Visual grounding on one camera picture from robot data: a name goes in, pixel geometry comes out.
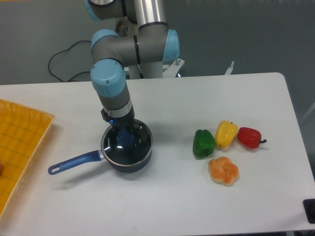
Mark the red bell pepper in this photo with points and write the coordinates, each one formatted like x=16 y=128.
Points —
x=250 y=137

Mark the yellow woven basket tray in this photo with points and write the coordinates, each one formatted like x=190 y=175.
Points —
x=22 y=129

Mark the blue saucepan with handle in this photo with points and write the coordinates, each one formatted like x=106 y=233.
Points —
x=92 y=156

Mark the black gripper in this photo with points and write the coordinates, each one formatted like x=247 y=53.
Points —
x=127 y=121

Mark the green bell pepper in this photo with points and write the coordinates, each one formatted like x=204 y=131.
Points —
x=203 y=143

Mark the black device at table edge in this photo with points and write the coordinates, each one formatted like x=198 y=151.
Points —
x=309 y=206

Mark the glass lid blue knob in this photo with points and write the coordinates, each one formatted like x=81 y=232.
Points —
x=120 y=148

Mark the yellow bell pepper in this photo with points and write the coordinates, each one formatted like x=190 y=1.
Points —
x=225 y=133

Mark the orange knotted bread roll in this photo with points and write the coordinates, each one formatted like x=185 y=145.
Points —
x=223 y=171

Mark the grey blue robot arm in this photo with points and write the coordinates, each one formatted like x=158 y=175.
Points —
x=154 y=42

